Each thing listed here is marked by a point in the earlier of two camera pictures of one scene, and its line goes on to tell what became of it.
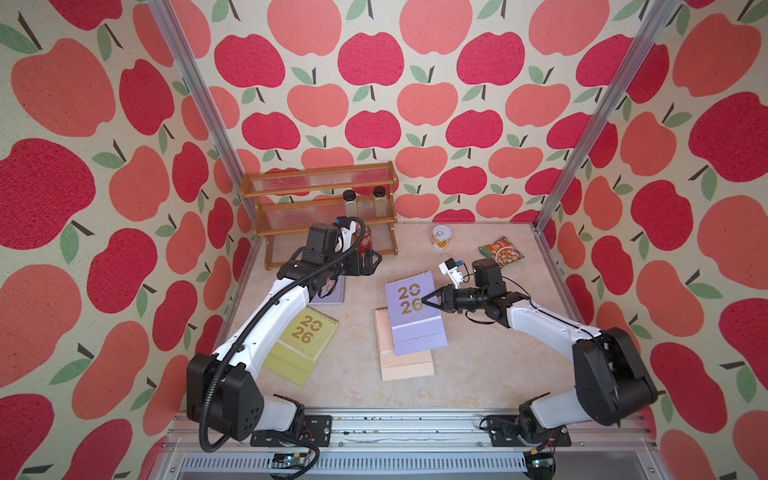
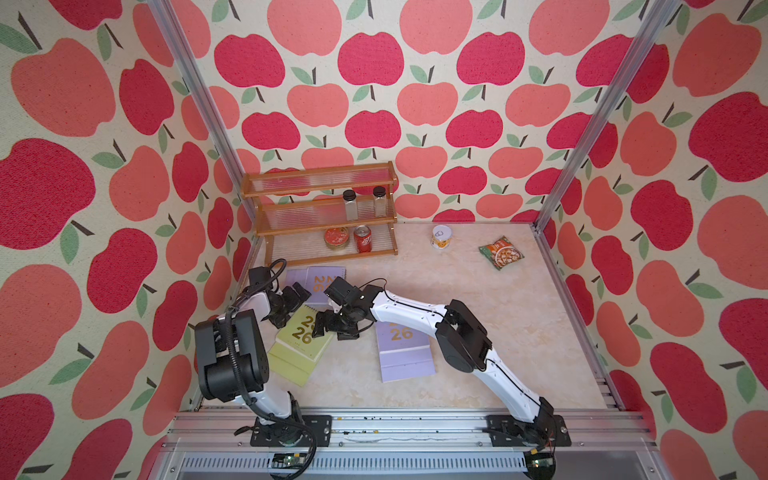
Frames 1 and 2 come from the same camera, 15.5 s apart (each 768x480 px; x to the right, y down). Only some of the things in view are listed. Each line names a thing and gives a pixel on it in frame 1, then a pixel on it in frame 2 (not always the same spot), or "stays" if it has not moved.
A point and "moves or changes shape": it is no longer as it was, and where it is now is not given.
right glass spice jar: x=380 y=202 stays
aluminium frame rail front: x=421 y=444 stays
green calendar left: x=301 y=345 stays
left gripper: x=369 y=266 to x=294 y=301
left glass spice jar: x=351 y=204 stays
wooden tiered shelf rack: x=360 y=198 stays
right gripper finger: x=448 y=294 to x=321 y=323
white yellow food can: x=441 y=236 stays
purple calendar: x=415 y=325 moves or changes shape
